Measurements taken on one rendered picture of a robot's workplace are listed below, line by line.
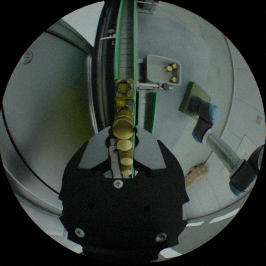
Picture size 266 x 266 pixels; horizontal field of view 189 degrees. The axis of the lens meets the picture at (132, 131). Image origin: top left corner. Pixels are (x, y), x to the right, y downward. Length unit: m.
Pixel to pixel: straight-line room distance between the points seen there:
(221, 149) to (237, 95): 3.42
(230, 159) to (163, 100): 0.55
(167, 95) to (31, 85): 0.64
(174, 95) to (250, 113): 3.29
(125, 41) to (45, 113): 0.46
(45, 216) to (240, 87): 4.04
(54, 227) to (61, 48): 0.33
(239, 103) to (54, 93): 3.84
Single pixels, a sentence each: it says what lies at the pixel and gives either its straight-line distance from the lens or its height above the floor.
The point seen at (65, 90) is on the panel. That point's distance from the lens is 0.20.
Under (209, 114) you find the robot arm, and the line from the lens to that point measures 0.53.
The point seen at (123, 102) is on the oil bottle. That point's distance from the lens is 0.21.
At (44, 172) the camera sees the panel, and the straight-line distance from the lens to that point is 0.16.
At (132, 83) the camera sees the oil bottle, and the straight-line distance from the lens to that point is 0.21.
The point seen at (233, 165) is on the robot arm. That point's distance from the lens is 0.46.
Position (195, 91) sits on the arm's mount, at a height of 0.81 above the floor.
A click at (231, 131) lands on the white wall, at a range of 3.76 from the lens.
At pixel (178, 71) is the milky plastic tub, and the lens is 0.58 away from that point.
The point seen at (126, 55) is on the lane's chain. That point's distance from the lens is 0.46.
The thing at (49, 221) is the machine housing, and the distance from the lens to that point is 0.20.
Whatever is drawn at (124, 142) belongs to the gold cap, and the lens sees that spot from 0.17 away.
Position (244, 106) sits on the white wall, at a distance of 3.69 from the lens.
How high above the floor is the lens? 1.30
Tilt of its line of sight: 60 degrees down
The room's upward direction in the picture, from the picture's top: 173 degrees clockwise
